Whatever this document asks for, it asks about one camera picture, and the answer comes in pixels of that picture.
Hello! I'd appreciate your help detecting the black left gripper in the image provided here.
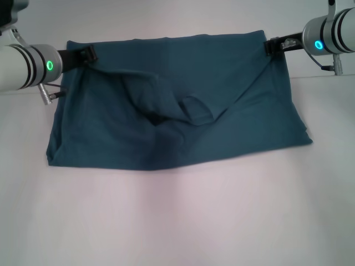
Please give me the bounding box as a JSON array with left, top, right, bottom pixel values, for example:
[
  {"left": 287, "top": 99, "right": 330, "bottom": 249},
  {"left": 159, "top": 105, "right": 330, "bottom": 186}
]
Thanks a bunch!
[{"left": 57, "top": 45, "right": 98, "bottom": 74}]

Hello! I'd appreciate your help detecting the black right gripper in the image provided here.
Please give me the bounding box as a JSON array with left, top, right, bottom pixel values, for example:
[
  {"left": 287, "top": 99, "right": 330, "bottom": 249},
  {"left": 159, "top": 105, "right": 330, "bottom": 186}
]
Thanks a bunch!
[{"left": 262, "top": 32, "right": 305, "bottom": 57}]

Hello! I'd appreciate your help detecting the right arm cable with connector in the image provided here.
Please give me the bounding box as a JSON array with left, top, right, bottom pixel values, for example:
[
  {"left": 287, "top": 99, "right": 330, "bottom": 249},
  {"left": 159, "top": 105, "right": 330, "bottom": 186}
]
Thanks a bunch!
[{"left": 310, "top": 53, "right": 344, "bottom": 76}]

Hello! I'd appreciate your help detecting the arm cable with connector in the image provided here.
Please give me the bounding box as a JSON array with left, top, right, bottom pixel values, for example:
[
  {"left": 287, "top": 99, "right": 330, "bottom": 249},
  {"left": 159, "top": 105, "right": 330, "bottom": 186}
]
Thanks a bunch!
[
  {"left": 37, "top": 82, "right": 66, "bottom": 106},
  {"left": 310, "top": 53, "right": 344, "bottom": 76}
]

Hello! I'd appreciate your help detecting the teal FREE print t-shirt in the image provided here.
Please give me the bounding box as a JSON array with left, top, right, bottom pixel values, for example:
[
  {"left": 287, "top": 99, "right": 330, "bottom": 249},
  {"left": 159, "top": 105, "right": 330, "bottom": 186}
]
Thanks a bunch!
[{"left": 45, "top": 29, "right": 314, "bottom": 172}]

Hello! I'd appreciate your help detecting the left arm cable with connector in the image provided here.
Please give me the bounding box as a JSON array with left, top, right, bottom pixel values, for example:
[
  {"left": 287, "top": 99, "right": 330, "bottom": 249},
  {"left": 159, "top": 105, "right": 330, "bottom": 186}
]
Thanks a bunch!
[{"left": 37, "top": 82, "right": 66, "bottom": 106}]

